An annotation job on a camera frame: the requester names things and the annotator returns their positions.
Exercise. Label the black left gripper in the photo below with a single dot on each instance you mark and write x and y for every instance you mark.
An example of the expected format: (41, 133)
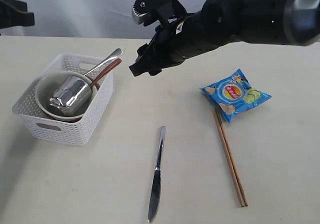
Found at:
(15, 13)

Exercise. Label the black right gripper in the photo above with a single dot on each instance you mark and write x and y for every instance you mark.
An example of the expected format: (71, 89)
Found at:
(170, 47)

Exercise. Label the steel spoon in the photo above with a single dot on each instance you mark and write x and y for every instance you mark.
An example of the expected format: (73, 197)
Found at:
(113, 56)

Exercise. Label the white woven plastic basket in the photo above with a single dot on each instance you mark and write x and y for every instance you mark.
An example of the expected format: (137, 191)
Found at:
(74, 132)

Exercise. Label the brown wooden spoon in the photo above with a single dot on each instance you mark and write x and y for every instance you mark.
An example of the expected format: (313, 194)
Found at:
(105, 71)

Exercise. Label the brown wooden chopstick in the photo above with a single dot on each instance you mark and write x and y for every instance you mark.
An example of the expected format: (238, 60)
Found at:
(228, 158)
(234, 166)

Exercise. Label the blue potato chips bag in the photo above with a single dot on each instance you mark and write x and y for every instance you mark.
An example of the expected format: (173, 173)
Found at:
(234, 95)

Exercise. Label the steel fork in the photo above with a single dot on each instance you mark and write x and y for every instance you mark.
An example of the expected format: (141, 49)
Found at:
(156, 182)

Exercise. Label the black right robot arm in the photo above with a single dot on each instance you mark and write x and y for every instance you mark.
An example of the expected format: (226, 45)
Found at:
(270, 22)

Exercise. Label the shiny steel cup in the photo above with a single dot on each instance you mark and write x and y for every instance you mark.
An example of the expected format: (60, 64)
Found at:
(69, 96)

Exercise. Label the white ceramic bowl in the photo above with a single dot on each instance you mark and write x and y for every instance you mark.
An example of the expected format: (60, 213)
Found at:
(49, 83)

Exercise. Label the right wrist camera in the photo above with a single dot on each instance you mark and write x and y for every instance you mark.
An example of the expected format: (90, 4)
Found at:
(147, 12)

